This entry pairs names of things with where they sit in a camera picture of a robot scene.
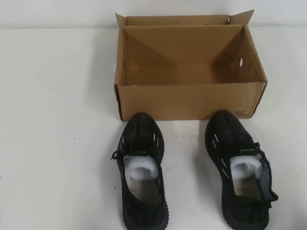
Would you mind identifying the black knit sneaker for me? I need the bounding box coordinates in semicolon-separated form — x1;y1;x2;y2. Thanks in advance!
205;109;280;230
109;112;170;230

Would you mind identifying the brown cardboard shoe box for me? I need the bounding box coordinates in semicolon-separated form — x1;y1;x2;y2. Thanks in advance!
114;9;267;122

